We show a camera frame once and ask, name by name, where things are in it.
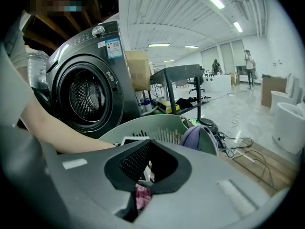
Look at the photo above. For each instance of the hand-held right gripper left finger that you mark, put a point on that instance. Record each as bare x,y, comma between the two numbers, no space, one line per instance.
95,175

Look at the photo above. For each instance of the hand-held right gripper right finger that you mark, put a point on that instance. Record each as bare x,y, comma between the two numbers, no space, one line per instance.
202,187

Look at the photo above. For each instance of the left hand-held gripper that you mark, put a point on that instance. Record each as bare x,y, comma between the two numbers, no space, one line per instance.
135,140

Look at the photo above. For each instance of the pale slotted laundry basket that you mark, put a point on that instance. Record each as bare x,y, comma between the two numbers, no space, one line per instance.
143,125

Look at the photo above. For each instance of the lavender garment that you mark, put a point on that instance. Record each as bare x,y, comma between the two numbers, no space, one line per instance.
193,137

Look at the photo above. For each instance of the pink clothes garment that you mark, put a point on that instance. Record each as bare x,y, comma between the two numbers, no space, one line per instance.
143,197

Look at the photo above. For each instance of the dark grey washing machine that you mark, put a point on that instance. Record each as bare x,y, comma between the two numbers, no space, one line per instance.
114,80

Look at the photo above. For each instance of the person's left forearm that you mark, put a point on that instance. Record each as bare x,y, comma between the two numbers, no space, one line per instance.
59,130

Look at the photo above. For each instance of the white plastic jug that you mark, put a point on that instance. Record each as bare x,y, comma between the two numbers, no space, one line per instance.
146,105

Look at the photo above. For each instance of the yellow box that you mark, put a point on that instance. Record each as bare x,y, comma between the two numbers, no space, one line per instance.
168,106

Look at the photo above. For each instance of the white power strip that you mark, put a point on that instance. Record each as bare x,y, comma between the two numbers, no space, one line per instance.
244,156

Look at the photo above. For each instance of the black bag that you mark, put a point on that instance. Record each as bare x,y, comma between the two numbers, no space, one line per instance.
186,102

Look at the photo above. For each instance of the open-flap cardboard box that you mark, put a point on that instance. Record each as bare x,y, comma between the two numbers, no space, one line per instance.
138,70

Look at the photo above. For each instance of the wooden slat platform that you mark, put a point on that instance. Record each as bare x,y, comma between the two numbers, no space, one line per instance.
274,170

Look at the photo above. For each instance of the black metal table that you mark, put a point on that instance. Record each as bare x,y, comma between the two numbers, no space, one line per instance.
178,71

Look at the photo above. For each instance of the black office chair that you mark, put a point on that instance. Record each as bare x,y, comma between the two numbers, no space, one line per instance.
197,85

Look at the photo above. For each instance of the round black glass door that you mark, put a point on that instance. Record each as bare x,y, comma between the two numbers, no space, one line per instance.
43,101

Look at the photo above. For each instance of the white counter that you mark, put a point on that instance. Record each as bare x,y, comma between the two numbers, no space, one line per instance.
216,82

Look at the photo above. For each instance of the white toilet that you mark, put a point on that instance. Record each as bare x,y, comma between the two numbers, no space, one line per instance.
290,128
281,99

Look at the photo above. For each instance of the brown cardboard box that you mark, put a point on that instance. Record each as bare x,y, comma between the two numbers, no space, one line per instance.
234,78
271,89

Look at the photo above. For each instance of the person's beige shirt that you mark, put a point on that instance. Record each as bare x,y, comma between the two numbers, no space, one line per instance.
14,56

